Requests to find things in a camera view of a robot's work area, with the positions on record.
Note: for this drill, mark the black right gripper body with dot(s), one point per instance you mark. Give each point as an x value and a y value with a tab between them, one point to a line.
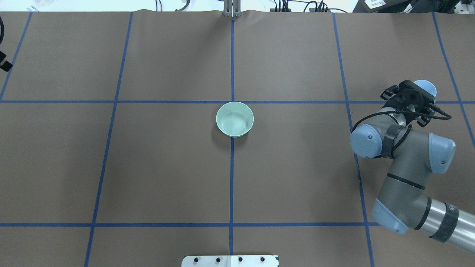
390	91

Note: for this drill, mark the light green bowl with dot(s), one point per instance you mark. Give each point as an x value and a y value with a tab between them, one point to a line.
235	119

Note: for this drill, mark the light blue cup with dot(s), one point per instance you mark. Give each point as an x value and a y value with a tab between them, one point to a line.
427	86

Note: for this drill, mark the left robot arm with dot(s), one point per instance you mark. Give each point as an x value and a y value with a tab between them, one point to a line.
4	64

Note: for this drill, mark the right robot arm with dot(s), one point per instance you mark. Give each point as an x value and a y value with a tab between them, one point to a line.
401	203

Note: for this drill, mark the dark equipment box top right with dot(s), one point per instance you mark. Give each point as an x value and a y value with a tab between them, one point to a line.
415	6

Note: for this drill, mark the grey metal camera post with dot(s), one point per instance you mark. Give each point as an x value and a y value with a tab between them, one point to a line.
232	8

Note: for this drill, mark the white bracket plate with bolts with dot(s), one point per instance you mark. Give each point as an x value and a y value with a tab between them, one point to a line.
231	261

